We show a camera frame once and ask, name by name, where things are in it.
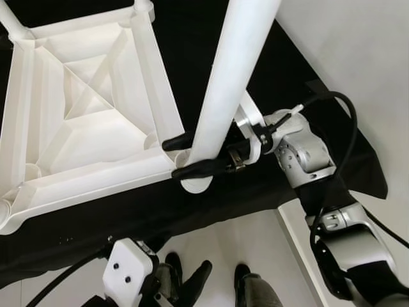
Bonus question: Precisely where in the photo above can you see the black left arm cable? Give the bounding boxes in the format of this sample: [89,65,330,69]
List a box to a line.
[26,251,111,307]

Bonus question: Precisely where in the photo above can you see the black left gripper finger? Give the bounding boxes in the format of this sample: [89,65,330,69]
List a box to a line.
[181,260,213,305]

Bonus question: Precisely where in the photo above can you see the white plastic children table top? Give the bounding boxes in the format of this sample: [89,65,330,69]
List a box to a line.
[0,0,218,235]

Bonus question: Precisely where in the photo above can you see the grey robot left leg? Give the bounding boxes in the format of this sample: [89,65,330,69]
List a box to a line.
[157,252,184,303]

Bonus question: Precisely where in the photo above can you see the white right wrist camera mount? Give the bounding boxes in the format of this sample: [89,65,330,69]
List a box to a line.
[233,92,267,164]

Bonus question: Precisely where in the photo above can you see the black tablecloth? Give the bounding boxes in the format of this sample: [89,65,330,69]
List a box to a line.
[0,0,389,288]

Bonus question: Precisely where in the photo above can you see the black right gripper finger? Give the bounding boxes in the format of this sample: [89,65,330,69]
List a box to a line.
[162,132,194,152]
[171,159,232,180]

